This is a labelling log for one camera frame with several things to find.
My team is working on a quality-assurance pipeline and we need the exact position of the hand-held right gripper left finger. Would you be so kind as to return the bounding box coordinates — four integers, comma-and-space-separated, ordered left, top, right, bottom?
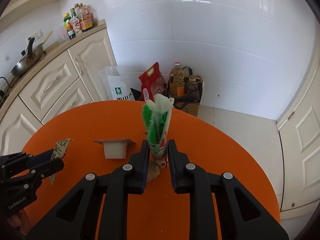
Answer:
27, 140, 150, 240

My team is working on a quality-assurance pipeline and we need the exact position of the brown lid glass jar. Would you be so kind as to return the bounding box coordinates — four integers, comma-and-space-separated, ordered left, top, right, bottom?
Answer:
186, 75, 198, 94

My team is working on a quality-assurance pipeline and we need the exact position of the red rice bag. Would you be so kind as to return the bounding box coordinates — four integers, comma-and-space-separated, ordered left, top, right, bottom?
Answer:
138, 62, 166, 103

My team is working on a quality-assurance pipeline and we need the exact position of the cream kitchen base cabinet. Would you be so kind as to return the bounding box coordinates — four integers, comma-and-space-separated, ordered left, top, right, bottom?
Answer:
0, 19, 118, 155

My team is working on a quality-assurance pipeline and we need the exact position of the white rice bag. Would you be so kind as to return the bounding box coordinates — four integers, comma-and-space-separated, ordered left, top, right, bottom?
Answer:
99, 66, 137, 102

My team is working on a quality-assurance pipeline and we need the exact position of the brown food scrap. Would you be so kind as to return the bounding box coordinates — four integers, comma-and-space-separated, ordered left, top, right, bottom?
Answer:
146, 161, 160, 183

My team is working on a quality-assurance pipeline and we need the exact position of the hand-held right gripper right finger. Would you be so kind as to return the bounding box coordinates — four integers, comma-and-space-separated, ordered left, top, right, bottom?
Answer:
167, 140, 289, 240

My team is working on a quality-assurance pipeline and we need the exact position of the cardboard box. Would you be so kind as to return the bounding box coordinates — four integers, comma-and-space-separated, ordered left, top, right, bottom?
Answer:
172, 101, 200, 117

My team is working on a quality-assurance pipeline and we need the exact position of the dark shopping bag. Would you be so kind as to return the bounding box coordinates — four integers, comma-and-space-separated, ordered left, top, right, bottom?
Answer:
166, 66, 204, 110

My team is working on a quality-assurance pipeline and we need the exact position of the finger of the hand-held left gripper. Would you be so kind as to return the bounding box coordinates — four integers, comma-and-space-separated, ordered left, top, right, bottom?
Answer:
10, 158, 65, 191
0, 149, 55, 178

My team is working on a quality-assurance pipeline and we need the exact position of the person's left hand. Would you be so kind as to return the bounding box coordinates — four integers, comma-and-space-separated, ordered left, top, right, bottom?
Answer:
7, 209, 31, 235

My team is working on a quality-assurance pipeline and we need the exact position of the white plastic cup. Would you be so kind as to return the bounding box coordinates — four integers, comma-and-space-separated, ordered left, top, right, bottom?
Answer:
94, 137, 137, 160

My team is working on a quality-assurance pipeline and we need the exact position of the beige printed wrapper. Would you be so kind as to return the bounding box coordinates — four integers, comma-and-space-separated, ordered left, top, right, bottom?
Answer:
49, 138, 75, 186

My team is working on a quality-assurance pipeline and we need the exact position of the white red label bottle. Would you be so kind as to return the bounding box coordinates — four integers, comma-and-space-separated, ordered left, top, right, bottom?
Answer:
70, 8, 83, 35

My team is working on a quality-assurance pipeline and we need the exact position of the cooking oil bottle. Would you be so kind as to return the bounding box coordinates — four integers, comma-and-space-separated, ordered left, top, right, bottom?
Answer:
171, 62, 185, 98

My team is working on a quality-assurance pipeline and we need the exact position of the steel wok black handle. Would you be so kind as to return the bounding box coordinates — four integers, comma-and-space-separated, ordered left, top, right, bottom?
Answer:
10, 37, 47, 78

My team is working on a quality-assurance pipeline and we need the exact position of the clear pink plastic cup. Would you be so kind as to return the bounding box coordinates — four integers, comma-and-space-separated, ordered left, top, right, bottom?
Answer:
58, 27, 69, 41

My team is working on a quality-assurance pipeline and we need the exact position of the green red white wrapper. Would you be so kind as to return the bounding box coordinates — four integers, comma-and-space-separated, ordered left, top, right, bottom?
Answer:
142, 94, 175, 168

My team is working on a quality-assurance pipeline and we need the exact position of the white panel door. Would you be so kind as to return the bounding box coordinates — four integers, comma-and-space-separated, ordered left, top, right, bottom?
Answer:
276, 52, 320, 213

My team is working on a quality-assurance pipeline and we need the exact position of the white wall socket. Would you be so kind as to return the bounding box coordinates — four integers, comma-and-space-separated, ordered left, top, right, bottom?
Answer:
26, 29, 43, 41

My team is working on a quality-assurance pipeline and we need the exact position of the wooden spatula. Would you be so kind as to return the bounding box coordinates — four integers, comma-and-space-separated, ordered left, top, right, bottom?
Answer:
42, 31, 53, 45

